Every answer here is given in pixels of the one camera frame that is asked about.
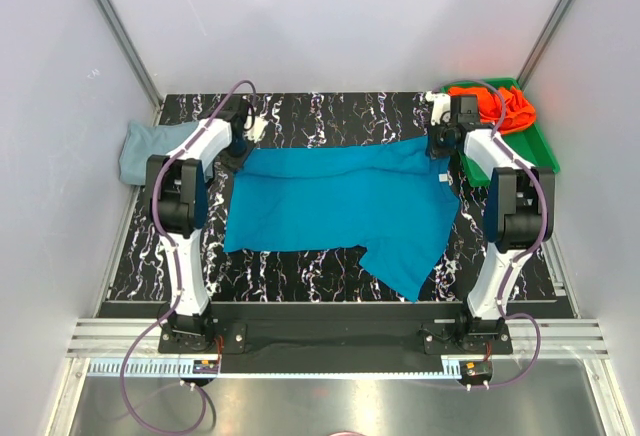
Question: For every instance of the right black connector box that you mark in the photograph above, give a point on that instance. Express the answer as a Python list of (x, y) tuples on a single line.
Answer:
[(476, 373)]

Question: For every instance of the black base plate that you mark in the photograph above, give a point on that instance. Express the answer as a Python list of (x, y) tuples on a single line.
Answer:
[(326, 338)]

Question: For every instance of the aluminium rail frame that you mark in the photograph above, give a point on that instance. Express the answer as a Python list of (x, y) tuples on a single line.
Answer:
[(130, 347)]

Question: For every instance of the orange t shirt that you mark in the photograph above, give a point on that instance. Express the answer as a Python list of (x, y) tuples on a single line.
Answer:
[(505, 106)]

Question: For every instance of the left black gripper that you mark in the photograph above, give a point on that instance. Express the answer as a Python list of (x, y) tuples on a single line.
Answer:
[(234, 164)]

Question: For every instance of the black marble pattern mat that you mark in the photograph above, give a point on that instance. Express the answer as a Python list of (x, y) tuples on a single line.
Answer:
[(313, 120)]

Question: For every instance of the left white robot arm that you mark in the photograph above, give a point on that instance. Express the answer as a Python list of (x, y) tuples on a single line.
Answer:
[(176, 197)]

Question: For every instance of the folded grey-blue t shirt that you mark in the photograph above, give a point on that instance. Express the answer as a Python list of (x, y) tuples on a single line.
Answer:
[(143, 141)]

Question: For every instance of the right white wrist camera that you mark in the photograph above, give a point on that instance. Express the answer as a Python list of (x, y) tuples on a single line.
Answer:
[(440, 107)]

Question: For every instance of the black connector box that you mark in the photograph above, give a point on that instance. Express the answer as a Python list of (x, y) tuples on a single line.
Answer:
[(206, 366), (476, 373)]

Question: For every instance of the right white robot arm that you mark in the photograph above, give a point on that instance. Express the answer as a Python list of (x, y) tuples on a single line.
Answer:
[(518, 217)]

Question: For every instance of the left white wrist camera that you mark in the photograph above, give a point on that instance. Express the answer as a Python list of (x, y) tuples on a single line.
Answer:
[(254, 128)]

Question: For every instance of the teal blue t shirt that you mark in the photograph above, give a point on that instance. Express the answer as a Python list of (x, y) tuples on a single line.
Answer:
[(392, 199)]

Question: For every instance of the left black connector box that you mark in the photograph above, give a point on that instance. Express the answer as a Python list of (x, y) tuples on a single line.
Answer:
[(206, 366)]

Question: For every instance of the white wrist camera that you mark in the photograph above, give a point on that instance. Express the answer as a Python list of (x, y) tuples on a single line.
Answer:
[(440, 107), (254, 128)]

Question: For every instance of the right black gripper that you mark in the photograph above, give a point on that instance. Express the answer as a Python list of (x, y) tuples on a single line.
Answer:
[(433, 150)]

